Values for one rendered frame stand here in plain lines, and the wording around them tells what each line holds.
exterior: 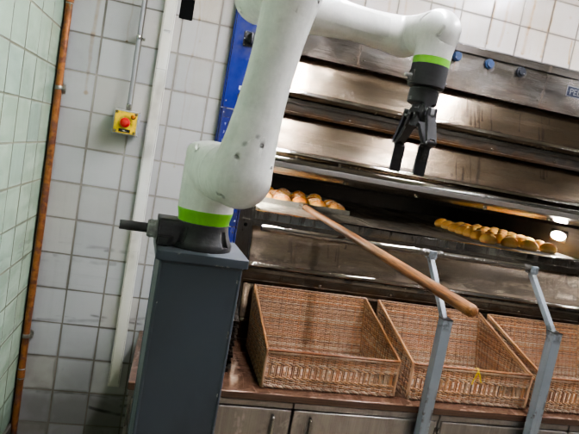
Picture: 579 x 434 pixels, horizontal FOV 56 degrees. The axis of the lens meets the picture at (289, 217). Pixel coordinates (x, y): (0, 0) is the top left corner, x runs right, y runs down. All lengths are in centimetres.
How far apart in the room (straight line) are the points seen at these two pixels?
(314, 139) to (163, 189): 71
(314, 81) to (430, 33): 114
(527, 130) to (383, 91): 76
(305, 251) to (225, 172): 149
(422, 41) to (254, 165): 57
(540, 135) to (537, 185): 25
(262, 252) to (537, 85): 156
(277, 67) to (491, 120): 183
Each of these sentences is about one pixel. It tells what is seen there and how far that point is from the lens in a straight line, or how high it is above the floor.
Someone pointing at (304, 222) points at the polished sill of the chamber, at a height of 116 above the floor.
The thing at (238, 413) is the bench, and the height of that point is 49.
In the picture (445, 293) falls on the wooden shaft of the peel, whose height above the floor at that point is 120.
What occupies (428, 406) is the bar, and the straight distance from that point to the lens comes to 225.
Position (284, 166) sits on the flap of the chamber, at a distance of 229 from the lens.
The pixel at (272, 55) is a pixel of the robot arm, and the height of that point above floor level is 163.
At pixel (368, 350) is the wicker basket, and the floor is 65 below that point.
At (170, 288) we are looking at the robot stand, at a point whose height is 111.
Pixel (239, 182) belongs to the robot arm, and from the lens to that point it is 106.
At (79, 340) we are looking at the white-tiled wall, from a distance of 260.
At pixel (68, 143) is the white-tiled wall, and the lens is 244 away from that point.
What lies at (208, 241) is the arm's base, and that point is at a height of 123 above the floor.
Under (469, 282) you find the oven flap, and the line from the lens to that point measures 285.
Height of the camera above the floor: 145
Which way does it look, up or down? 6 degrees down
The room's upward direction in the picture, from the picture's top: 10 degrees clockwise
